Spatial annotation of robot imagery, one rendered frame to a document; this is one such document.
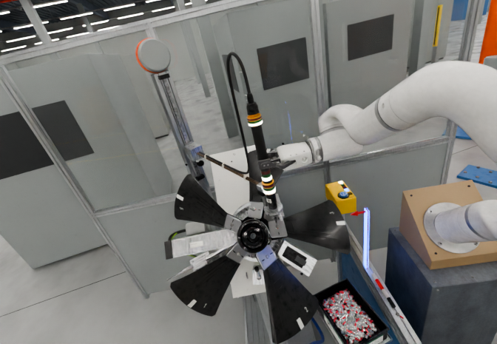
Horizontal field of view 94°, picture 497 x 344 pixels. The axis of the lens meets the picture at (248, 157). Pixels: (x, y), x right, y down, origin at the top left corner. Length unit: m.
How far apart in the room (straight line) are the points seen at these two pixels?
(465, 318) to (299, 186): 1.00
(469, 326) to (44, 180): 3.33
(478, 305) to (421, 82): 1.03
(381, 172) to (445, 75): 1.45
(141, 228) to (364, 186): 1.69
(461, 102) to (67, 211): 3.25
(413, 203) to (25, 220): 3.43
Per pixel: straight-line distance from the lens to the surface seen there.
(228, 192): 1.20
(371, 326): 1.14
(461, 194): 1.29
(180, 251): 1.14
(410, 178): 2.08
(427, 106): 0.52
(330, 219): 0.99
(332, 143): 0.78
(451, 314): 1.36
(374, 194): 2.00
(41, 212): 3.37
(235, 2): 1.41
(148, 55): 1.30
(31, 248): 3.70
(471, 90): 0.51
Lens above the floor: 1.85
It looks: 26 degrees down
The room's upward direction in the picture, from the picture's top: 14 degrees counter-clockwise
